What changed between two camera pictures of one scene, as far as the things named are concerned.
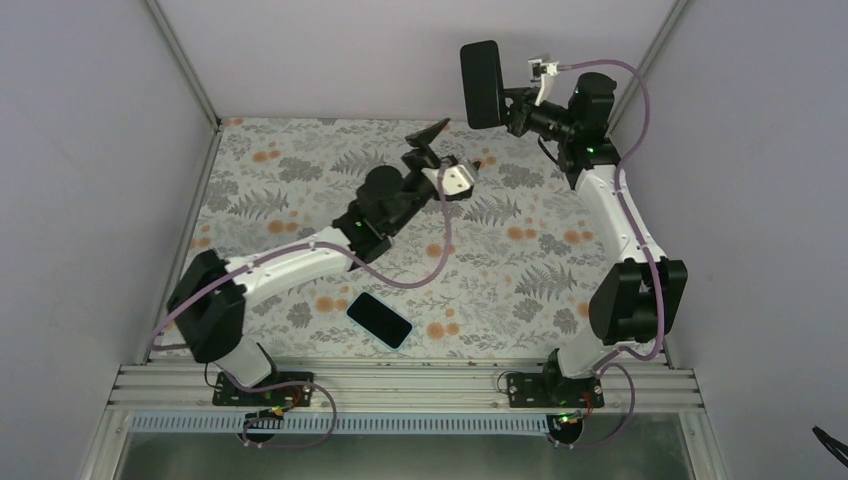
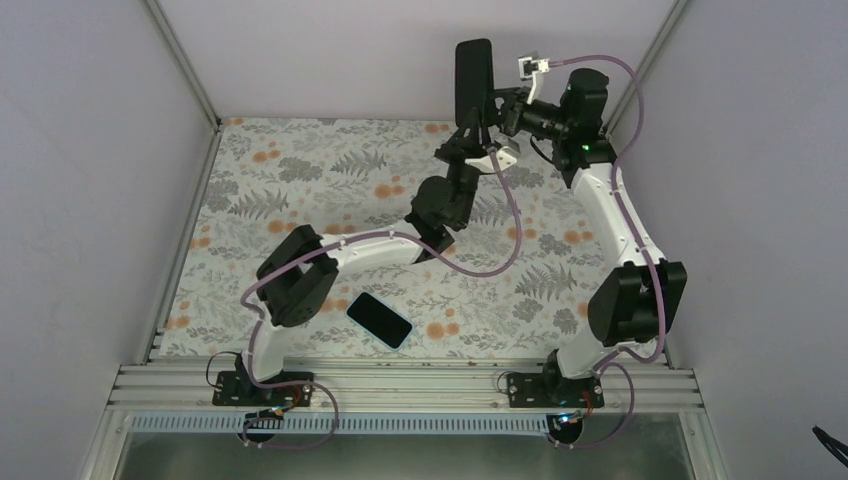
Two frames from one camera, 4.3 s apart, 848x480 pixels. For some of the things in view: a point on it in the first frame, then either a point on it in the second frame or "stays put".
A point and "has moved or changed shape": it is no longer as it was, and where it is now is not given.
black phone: [484, 90] has moved or changed shape
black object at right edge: [823, 438] stays put
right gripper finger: [518, 123] stays put
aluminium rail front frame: [409, 388] stays put
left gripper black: [424, 140] -> [467, 146]
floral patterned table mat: [502, 269] stays put
